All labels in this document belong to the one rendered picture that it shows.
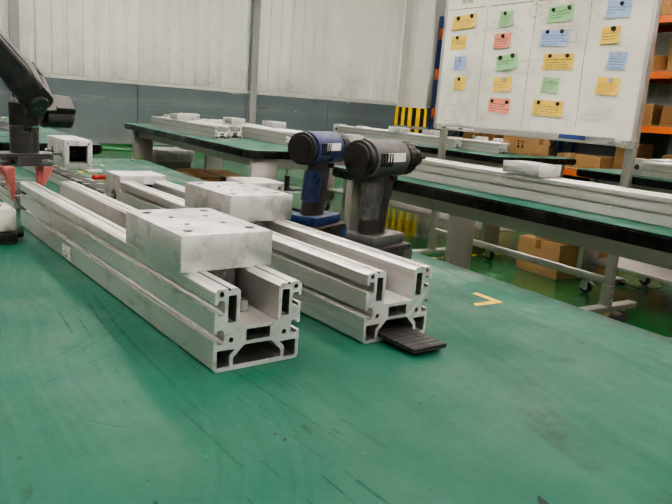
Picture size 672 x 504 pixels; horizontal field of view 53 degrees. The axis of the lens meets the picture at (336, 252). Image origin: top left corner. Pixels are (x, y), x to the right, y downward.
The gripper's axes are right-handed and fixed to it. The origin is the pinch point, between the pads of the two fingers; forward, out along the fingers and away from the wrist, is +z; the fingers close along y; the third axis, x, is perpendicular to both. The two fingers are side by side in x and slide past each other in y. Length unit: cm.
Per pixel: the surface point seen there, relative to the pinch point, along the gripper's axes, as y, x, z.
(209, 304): -5, -95, -3
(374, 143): 34, -74, -18
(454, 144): 369, 221, 4
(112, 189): 13.9, -13.5, -2.8
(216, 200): 13, -62, -8
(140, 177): 18.0, -18.4, -5.8
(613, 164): 1008, 460, 50
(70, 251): -6, -51, 1
